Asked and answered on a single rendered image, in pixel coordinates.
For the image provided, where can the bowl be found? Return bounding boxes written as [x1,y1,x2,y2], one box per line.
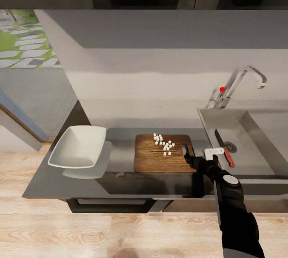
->
[48,125,106,169]

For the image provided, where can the cutting board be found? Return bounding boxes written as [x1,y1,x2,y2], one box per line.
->
[134,134,198,173]

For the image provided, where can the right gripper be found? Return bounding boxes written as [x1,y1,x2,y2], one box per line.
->
[186,153,219,174]

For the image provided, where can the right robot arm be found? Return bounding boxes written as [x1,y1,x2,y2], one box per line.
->
[186,147,265,258]

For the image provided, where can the parer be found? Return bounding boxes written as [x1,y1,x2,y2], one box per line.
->
[216,129,235,167]

